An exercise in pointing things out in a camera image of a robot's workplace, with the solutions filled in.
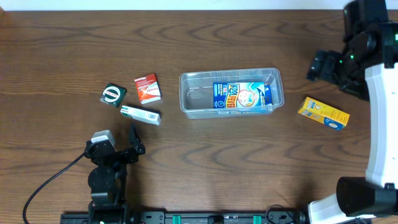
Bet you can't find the yellow medicine box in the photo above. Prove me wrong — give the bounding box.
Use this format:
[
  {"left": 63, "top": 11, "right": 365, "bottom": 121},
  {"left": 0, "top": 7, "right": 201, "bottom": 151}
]
[{"left": 297, "top": 97, "right": 350, "bottom": 130}]

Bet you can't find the blue Kool Fever box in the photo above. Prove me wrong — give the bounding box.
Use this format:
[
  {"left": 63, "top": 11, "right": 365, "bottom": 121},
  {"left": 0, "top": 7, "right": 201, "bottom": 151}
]
[{"left": 213, "top": 82, "right": 272, "bottom": 109}]

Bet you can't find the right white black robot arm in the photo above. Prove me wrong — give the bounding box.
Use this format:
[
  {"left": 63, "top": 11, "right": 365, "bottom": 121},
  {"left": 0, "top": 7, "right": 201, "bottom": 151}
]
[{"left": 307, "top": 16, "right": 397, "bottom": 223}]

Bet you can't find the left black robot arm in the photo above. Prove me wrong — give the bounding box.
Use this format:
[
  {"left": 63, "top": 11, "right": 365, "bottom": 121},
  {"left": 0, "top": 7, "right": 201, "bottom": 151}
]
[{"left": 83, "top": 124, "right": 146, "bottom": 208}]

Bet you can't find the clear plastic container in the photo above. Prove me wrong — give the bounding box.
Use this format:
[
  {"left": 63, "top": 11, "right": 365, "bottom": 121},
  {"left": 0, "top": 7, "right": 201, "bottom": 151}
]
[{"left": 179, "top": 68, "right": 284, "bottom": 119}]

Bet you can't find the white green Panadol box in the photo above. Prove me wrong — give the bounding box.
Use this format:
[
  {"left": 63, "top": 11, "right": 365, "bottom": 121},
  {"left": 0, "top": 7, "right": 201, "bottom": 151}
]
[{"left": 120, "top": 105, "right": 161, "bottom": 125}]

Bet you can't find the green round-logo box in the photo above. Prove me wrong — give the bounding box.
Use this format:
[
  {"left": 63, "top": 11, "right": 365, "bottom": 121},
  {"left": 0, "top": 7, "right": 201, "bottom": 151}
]
[{"left": 99, "top": 83, "right": 127, "bottom": 108}]

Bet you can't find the red medicine box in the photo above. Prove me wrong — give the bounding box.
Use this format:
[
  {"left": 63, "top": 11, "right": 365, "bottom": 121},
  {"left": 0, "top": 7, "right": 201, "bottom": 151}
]
[{"left": 134, "top": 73, "right": 161, "bottom": 104}]

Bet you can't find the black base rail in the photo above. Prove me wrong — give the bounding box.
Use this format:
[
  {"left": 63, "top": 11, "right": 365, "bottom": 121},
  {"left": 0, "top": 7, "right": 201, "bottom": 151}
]
[{"left": 60, "top": 209, "right": 309, "bottom": 224}]

